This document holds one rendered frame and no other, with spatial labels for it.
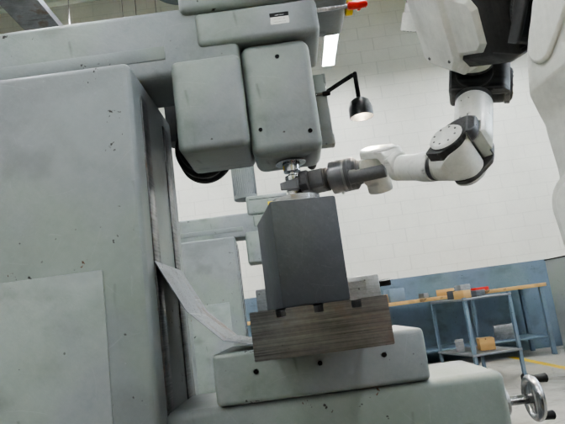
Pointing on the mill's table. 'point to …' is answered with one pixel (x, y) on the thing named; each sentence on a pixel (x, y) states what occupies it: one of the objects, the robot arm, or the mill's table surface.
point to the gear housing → (261, 26)
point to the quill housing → (281, 104)
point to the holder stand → (302, 251)
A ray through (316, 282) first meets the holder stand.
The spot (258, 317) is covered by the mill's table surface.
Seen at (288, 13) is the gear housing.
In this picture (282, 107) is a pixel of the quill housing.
